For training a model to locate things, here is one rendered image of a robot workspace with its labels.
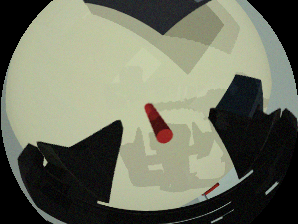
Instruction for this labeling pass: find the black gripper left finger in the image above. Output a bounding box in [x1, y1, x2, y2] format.
[37, 120, 122, 204]

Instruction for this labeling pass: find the red peg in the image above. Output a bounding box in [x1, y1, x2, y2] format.
[144, 103, 173, 144]

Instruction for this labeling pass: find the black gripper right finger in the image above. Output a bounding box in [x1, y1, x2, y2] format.
[209, 108, 281, 179]

